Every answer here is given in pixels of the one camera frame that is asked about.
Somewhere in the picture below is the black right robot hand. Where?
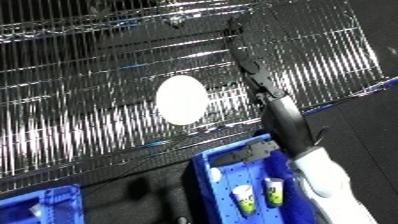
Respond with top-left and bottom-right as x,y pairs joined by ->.
209,14 -> 317,168

